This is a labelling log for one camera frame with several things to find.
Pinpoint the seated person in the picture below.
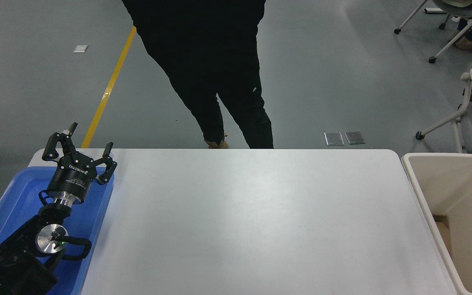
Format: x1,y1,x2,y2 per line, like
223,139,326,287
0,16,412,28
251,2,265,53
441,0,472,53

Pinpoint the silver floor plate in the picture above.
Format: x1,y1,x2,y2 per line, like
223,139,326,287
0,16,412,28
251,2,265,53
324,132,345,146
345,131,366,145

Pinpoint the white swivel chair with casters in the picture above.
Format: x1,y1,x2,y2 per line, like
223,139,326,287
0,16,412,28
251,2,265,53
394,0,472,64

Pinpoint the blue plastic tray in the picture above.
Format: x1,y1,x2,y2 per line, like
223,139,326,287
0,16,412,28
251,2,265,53
0,166,115,295

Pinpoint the large pale plastic bin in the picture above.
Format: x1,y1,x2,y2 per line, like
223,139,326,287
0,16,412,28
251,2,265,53
402,153,472,295

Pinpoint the white chair with armrest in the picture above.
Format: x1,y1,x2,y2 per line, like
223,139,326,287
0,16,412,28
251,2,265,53
415,68,472,154

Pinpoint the standing person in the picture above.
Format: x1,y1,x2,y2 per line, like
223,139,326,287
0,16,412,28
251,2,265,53
121,0,275,149

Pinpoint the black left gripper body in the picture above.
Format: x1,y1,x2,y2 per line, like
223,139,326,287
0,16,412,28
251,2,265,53
48,152,98,204

